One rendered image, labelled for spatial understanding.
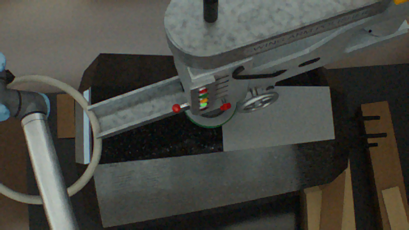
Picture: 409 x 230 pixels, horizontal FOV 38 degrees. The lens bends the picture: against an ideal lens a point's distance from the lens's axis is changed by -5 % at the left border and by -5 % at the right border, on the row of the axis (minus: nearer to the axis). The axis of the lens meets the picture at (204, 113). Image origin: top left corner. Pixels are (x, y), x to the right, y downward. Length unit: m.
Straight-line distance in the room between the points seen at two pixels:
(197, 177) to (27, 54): 1.50
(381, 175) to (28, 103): 1.98
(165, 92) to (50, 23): 1.52
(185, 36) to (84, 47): 1.92
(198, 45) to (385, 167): 1.84
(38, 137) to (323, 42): 0.95
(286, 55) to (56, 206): 0.87
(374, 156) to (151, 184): 1.29
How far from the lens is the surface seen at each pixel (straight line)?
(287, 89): 2.59
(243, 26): 1.72
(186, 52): 1.70
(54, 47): 3.63
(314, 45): 2.04
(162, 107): 2.29
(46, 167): 1.89
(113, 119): 2.30
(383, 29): 2.21
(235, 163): 2.54
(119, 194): 2.62
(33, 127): 1.96
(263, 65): 2.02
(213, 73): 1.84
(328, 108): 2.59
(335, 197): 3.11
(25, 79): 2.30
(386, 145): 3.36
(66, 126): 3.43
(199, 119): 2.48
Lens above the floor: 3.28
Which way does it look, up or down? 75 degrees down
